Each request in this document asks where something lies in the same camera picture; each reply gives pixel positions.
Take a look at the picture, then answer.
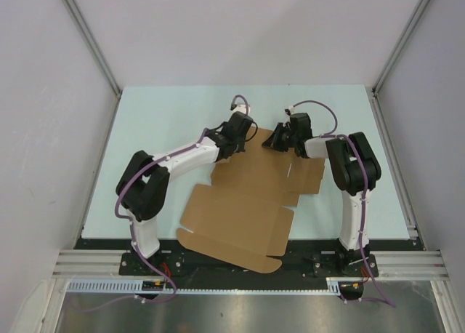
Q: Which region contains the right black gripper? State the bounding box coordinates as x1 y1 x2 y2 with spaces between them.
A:
263 123 298 153

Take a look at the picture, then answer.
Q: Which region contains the brown cardboard box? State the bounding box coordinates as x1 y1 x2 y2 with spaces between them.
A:
177 129 325 273

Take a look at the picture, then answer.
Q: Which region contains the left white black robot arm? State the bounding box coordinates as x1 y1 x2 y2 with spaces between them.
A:
114 111 258 275

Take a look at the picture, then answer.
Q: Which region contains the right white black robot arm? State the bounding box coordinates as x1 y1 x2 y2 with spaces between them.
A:
262 113 381 276

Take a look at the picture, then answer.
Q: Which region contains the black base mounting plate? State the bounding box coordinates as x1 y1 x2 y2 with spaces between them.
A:
74 238 424 278

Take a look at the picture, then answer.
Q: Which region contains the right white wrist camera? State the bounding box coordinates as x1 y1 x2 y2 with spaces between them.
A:
284 106 295 117

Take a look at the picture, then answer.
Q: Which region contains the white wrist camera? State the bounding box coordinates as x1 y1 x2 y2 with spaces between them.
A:
230 103 250 116
284 106 295 117

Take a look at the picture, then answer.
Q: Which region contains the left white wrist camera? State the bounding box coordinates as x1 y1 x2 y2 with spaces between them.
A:
230 103 250 116

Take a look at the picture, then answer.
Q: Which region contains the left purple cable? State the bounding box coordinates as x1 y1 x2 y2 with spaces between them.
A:
78 94 254 314

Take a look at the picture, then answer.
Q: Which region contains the purple cable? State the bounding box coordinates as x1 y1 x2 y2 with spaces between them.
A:
292 100 397 309
78 94 254 314

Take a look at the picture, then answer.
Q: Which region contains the grey slotted cable duct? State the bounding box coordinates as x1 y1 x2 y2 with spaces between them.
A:
67 278 341 296

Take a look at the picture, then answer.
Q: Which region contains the right aluminium side rail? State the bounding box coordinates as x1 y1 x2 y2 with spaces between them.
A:
366 87 421 240

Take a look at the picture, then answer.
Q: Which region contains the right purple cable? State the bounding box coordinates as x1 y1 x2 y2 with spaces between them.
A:
292 100 397 309

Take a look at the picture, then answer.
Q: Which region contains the right aluminium corner post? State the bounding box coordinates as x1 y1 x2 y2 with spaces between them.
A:
371 0 433 95

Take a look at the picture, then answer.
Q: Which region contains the aluminium corner post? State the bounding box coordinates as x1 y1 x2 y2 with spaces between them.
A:
371 0 433 95
62 0 122 99

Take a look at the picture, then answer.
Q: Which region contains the left aluminium corner post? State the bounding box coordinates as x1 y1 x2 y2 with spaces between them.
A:
62 0 122 99

